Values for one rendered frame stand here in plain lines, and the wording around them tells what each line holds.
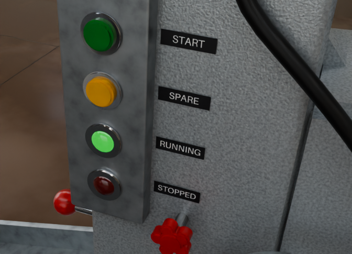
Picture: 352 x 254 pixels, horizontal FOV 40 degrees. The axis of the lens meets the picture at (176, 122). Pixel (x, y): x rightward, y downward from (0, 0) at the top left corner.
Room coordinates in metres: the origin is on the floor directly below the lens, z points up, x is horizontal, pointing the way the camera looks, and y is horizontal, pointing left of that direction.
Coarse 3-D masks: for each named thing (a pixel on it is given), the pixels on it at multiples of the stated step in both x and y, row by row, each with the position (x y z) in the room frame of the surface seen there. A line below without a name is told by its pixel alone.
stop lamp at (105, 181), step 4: (100, 176) 0.36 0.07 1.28; (96, 180) 0.36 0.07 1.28; (100, 180) 0.36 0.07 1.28; (104, 180) 0.36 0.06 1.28; (108, 180) 0.36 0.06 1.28; (96, 184) 0.36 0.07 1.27; (100, 184) 0.36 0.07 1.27; (104, 184) 0.35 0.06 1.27; (108, 184) 0.35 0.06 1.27; (112, 184) 0.36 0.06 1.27; (96, 188) 0.36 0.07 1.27; (100, 188) 0.35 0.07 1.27; (104, 188) 0.35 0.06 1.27; (108, 188) 0.35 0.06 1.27; (112, 188) 0.35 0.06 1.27; (100, 192) 0.36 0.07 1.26; (104, 192) 0.35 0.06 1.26; (108, 192) 0.35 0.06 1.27; (112, 192) 0.35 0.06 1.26
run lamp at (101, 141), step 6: (96, 132) 0.36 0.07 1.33; (102, 132) 0.36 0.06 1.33; (96, 138) 0.36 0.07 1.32; (102, 138) 0.35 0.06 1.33; (108, 138) 0.35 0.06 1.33; (96, 144) 0.36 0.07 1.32; (102, 144) 0.35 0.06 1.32; (108, 144) 0.35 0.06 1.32; (102, 150) 0.36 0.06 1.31; (108, 150) 0.35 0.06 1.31
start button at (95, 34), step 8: (88, 24) 0.36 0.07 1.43; (96, 24) 0.35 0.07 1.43; (104, 24) 0.35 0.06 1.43; (88, 32) 0.36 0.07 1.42; (96, 32) 0.35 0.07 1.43; (104, 32) 0.35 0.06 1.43; (112, 32) 0.35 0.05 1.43; (88, 40) 0.36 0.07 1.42; (96, 40) 0.35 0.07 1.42; (104, 40) 0.35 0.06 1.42; (112, 40) 0.35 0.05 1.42; (96, 48) 0.35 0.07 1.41; (104, 48) 0.35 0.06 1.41
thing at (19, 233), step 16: (0, 224) 0.62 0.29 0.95; (16, 224) 0.61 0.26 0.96; (32, 224) 0.60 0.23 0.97; (48, 224) 0.60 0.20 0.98; (0, 240) 0.62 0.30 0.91; (16, 240) 0.61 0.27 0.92; (32, 240) 0.60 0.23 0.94; (48, 240) 0.59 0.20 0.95; (64, 240) 0.58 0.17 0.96; (80, 240) 0.57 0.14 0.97
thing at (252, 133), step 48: (192, 0) 0.36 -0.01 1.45; (288, 0) 0.34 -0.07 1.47; (336, 0) 0.34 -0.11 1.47; (240, 48) 0.35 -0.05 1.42; (336, 48) 0.42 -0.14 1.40; (240, 96) 0.34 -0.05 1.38; (288, 96) 0.33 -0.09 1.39; (192, 144) 0.36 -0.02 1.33; (240, 144) 0.34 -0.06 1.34; (288, 144) 0.33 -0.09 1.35; (240, 192) 0.34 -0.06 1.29; (288, 192) 0.33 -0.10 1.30; (96, 240) 0.39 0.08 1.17; (144, 240) 0.37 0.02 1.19; (192, 240) 0.35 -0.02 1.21; (240, 240) 0.34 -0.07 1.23
